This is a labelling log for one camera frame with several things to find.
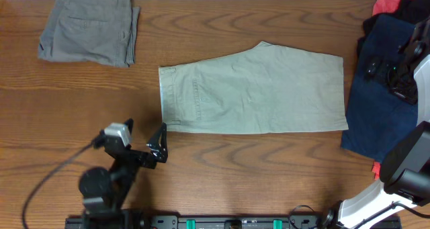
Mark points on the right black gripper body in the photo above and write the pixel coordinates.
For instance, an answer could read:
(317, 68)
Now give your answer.
(396, 78)

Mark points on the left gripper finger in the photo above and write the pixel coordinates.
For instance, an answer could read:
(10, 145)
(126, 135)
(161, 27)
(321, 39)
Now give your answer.
(158, 144)
(129, 123)

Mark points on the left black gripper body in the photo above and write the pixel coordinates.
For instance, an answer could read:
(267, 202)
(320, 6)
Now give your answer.
(144, 161)

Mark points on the light khaki shorts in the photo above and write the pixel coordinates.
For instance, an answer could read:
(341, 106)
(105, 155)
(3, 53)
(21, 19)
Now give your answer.
(266, 89)

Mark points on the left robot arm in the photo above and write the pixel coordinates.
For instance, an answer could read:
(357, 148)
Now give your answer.
(104, 190)

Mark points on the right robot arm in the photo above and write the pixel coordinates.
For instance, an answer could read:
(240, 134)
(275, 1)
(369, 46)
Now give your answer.
(402, 182)

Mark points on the navy blue shorts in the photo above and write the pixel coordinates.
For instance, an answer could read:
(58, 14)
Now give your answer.
(377, 119)

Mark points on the black garment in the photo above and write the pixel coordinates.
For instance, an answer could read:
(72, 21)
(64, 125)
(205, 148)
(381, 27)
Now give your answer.
(411, 11)

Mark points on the red garment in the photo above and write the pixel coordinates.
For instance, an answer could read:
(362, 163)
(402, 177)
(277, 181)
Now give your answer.
(390, 30)

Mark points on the folded dark grey shorts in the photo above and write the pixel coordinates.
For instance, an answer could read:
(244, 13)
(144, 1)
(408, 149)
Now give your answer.
(101, 31)

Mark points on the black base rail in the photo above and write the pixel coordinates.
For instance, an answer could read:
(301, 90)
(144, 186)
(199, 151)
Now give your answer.
(174, 222)

